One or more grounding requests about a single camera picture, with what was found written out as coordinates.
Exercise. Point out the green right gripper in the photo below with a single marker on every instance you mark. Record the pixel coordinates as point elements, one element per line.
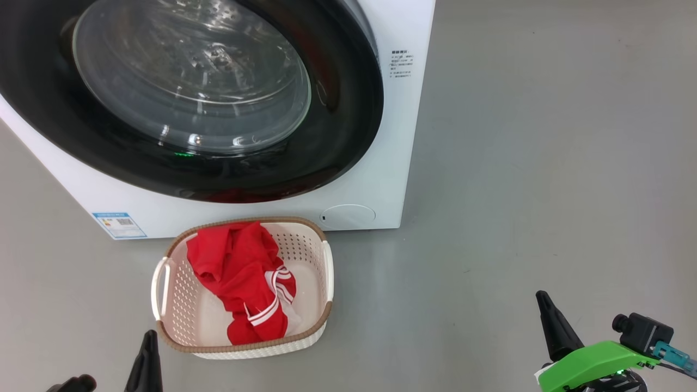
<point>593,362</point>

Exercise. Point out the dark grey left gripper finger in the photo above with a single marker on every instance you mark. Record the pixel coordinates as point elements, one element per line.
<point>146,370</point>

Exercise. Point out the red garment with white stripes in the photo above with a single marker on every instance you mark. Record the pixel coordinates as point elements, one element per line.
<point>234,272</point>

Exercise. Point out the dark washing machine door with glass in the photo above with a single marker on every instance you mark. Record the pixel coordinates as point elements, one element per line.
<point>337,136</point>

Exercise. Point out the cream perforated laundry basket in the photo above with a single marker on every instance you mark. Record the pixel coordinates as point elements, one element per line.
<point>310,256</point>

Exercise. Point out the white front-load washing machine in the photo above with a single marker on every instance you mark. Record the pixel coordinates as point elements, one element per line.
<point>403,163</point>

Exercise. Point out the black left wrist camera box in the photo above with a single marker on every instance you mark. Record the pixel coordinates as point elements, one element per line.
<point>73,384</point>

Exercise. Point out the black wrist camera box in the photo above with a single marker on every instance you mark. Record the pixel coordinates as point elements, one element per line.
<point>645,332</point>
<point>73,384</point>

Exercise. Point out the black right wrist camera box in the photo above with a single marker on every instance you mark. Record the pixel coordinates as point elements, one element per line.
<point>645,332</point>

